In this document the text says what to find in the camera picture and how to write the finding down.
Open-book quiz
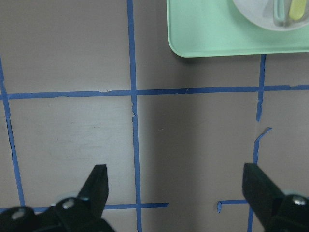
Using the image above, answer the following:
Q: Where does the mint green plastic tray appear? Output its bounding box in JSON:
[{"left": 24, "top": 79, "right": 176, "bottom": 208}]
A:
[{"left": 167, "top": 0, "right": 309, "bottom": 58}]

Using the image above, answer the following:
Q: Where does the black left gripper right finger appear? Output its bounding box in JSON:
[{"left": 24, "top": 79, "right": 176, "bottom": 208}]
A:
[{"left": 242, "top": 163, "right": 309, "bottom": 232}]

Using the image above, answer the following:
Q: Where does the white round plate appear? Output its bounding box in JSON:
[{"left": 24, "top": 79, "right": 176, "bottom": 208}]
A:
[{"left": 233, "top": 0, "right": 309, "bottom": 31}]

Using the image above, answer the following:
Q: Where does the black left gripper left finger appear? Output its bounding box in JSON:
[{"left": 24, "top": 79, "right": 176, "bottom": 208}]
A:
[{"left": 0, "top": 164, "right": 113, "bottom": 232}]

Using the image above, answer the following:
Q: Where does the yellow plastic fork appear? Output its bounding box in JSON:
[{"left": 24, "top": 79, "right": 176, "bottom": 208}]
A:
[{"left": 289, "top": 0, "right": 307, "bottom": 21}]

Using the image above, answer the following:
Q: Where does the mint green plastic utensil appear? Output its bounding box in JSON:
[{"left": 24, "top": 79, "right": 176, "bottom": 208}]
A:
[{"left": 273, "top": 0, "right": 286, "bottom": 25}]

